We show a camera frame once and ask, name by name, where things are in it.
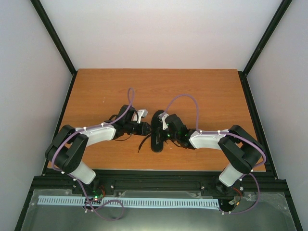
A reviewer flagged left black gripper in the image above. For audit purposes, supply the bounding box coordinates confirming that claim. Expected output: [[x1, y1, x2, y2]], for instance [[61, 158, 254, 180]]
[[125, 121, 154, 136]]

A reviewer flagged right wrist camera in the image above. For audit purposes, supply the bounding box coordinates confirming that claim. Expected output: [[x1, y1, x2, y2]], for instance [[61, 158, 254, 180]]
[[158, 113, 169, 130]]

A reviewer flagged left black frame post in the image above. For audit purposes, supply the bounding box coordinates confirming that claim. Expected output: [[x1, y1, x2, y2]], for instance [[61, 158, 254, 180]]
[[30, 0, 77, 76]]

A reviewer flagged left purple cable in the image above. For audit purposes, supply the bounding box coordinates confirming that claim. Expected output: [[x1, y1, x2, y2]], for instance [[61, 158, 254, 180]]
[[51, 87, 135, 221]]

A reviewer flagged black shoelace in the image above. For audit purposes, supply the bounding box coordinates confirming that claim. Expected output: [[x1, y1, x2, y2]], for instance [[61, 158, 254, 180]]
[[138, 130, 153, 153]]

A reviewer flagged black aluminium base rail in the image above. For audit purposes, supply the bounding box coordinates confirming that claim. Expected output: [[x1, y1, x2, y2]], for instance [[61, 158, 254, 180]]
[[31, 168, 288, 195]]

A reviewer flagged right black frame post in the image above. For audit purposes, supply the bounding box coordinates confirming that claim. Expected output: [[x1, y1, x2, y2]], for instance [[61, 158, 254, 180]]
[[242, 0, 294, 75]]

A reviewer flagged right small circuit board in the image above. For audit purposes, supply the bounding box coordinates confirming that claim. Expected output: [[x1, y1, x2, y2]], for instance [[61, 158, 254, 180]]
[[228, 196, 242, 207]]

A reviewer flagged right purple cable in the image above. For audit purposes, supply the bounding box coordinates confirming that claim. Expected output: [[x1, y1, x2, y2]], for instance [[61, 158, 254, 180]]
[[165, 94, 267, 215]]

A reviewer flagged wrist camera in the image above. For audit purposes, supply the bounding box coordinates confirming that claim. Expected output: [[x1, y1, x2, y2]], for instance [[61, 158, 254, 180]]
[[133, 109, 148, 124], [158, 113, 169, 130]]

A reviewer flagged black canvas shoe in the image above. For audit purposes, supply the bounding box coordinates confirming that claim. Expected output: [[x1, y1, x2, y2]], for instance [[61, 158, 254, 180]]
[[151, 110, 166, 153]]

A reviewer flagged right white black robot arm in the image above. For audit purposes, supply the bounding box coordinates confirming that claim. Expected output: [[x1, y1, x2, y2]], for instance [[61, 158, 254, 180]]
[[151, 111, 266, 194]]

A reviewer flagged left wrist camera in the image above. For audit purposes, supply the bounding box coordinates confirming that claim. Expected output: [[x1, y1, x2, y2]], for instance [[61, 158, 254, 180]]
[[133, 109, 148, 124]]

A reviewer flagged left green-lit circuit board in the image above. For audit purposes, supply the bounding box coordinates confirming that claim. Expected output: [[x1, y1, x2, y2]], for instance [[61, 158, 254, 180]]
[[85, 194, 104, 205]]

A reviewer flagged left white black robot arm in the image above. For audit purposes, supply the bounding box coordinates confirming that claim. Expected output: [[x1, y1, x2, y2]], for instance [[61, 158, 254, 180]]
[[45, 105, 151, 194]]

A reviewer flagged purple cable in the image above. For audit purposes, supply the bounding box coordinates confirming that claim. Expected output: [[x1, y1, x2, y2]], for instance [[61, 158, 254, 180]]
[[51, 87, 135, 221], [165, 94, 267, 215]]

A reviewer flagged light blue slotted cable duct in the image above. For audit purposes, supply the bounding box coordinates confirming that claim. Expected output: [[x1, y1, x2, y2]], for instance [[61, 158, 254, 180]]
[[38, 195, 219, 210]]

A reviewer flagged black frame post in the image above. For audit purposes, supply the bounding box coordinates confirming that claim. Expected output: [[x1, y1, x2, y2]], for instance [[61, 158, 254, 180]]
[[30, 0, 77, 76], [242, 0, 294, 75]]

